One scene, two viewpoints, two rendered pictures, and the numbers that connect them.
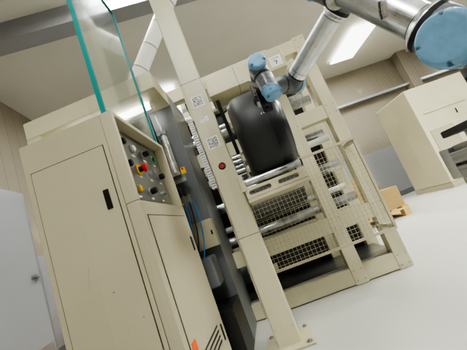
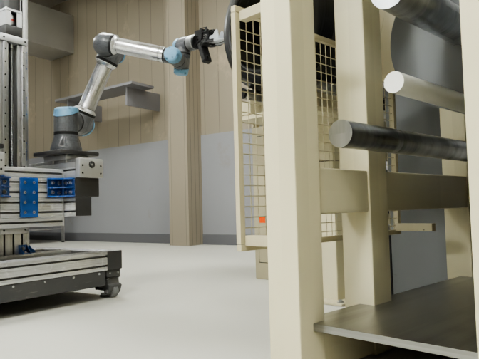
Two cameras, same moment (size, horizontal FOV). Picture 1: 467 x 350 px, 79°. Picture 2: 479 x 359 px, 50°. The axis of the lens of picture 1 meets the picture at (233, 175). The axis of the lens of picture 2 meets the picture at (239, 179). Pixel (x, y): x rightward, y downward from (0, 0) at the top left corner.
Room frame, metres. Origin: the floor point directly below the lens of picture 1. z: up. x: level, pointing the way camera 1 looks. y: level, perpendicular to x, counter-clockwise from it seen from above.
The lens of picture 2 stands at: (2.99, -1.96, 0.42)
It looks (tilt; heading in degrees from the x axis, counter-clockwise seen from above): 3 degrees up; 132
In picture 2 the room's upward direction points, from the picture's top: 2 degrees counter-clockwise
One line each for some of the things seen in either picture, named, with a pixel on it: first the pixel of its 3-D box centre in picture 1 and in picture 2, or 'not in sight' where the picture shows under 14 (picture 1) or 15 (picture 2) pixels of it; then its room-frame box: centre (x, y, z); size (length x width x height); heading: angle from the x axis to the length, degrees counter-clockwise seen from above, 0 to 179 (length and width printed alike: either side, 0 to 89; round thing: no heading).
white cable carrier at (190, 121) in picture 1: (203, 153); not in sight; (1.70, 0.13, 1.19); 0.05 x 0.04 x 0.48; 177
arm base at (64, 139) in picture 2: not in sight; (65, 142); (0.66, -0.68, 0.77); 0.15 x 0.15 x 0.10
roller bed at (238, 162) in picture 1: (236, 176); (402, 47); (2.12, -0.02, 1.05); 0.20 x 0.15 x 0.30; 87
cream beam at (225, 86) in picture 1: (246, 80); not in sight; (2.02, -0.36, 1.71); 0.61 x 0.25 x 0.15; 87
